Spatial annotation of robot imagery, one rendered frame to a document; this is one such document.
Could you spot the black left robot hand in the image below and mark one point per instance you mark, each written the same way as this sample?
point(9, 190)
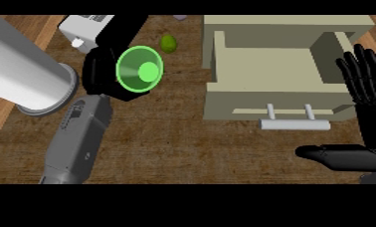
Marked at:
point(98, 71)

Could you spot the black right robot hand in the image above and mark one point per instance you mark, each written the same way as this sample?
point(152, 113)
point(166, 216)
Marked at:
point(368, 121)

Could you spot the green cup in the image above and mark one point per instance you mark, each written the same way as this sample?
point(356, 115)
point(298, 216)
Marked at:
point(142, 70)

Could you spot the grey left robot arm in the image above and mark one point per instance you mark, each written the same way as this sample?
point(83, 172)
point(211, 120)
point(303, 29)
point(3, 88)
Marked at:
point(79, 141)

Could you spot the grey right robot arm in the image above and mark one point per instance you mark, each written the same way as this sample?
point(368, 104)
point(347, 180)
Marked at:
point(369, 179)

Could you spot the beige open drawer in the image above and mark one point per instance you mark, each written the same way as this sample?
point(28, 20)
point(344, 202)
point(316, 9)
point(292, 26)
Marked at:
point(264, 65)

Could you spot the beige drawer front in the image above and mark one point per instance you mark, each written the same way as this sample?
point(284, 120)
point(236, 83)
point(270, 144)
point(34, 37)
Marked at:
point(235, 101)

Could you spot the white toaster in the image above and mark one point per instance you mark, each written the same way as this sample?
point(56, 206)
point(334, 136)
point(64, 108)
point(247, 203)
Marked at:
point(80, 28)

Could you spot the large white cylinder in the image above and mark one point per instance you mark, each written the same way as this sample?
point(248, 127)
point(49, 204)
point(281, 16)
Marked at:
point(30, 71)

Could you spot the green avocado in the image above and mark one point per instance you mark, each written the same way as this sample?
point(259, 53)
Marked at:
point(169, 43)

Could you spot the small pale purple object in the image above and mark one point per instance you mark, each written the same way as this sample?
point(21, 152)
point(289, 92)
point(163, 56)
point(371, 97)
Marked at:
point(180, 17)

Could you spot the beige cabinet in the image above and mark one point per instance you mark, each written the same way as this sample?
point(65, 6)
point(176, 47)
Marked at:
point(289, 22)

